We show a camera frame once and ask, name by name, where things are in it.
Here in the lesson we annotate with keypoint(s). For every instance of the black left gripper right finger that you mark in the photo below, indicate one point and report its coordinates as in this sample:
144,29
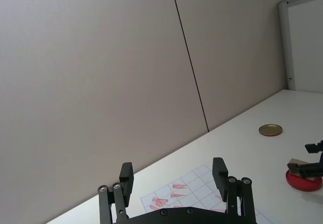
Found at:
220,181

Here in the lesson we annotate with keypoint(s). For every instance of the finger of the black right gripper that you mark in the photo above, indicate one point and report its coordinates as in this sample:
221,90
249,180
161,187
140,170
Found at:
314,147
309,170

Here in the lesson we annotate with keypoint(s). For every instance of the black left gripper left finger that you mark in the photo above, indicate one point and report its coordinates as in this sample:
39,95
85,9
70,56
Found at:
125,183

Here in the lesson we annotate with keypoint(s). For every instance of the small wooden block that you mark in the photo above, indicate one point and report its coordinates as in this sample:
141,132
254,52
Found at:
299,162

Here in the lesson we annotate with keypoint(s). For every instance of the round red disc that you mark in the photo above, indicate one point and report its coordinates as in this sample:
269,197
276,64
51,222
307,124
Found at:
301,185

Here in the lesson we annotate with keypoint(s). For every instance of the white grid paper red marks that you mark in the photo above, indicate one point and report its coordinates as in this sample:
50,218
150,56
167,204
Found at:
191,188

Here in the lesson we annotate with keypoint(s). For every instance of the round gold metal lid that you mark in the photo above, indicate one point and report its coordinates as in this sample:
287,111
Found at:
270,130

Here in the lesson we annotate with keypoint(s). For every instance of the white framed panel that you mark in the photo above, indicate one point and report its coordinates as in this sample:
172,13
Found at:
306,45

